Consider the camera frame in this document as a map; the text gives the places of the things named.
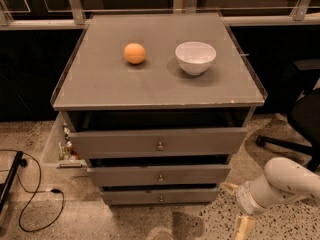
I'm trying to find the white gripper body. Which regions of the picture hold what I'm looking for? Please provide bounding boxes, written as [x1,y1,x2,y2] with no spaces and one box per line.
[236,181,266,216]

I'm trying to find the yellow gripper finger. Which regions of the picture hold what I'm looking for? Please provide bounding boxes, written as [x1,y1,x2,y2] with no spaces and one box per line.
[222,182,238,194]
[234,215,256,240]

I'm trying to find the grey bottom drawer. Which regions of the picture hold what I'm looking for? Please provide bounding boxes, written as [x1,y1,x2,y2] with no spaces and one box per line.
[101,184,218,206]

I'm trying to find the grey drawer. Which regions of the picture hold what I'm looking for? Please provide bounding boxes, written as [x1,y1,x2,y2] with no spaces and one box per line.
[101,184,218,206]
[61,109,256,160]
[87,155,231,187]

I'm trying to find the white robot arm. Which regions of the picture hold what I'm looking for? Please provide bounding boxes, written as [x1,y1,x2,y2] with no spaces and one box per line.
[221,157,320,240]

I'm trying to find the grey middle drawer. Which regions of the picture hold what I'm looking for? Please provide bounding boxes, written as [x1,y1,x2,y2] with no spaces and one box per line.
[87,155,231,187]

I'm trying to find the grey top drawer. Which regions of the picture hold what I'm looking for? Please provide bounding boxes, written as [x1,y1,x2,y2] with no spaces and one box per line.
[61,109,256,160]

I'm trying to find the grey drawer cabinet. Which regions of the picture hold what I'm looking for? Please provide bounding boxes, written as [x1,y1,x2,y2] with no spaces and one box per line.
[51,13,266,193]

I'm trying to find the black office chair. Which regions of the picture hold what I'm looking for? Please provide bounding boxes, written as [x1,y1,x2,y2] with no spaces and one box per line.
[256,59,320,172]

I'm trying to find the white bowl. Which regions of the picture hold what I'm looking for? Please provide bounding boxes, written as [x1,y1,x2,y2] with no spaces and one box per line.
[175,41,217,76]

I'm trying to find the orange fruit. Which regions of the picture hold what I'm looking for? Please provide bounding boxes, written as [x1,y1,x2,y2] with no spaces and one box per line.
[124,43,146,65]

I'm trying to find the clear plastic storage bin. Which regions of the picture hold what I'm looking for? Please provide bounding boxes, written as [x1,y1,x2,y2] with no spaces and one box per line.
[40,115,86,169]

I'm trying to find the black flat device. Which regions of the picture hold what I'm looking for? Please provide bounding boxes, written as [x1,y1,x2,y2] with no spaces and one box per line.
[0,151,23,213]

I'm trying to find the metal window frame rail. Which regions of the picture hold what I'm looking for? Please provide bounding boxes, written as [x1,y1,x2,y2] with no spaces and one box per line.
[0,0,320,30]

